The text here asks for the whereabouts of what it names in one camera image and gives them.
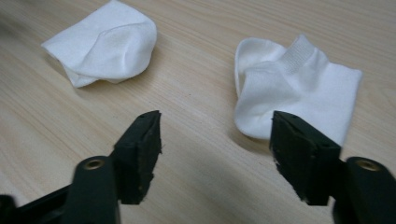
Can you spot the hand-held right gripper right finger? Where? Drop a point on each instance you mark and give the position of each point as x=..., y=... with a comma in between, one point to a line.
x=302, y=155

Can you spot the white ankle sock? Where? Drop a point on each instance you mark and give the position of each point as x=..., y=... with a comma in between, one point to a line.
x=106, y=46
x=305, y=84

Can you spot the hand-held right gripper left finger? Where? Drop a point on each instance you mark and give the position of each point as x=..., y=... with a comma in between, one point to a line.
x=138, y=155

